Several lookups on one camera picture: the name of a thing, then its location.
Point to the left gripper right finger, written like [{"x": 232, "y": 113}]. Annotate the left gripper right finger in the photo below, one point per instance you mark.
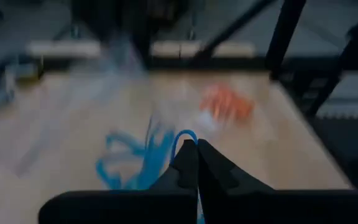
[{"x": 275, "y": 207}]

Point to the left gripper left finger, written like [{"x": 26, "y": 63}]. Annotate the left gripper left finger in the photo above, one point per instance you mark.
[{"x": 120, "y": 207}]

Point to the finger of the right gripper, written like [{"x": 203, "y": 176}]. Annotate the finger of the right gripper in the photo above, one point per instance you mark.
[{"x": 140, "y": 46}]

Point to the orange rubber band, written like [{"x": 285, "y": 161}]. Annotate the orange rubber band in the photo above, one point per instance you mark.
[{"x": 228, "y": 102}]

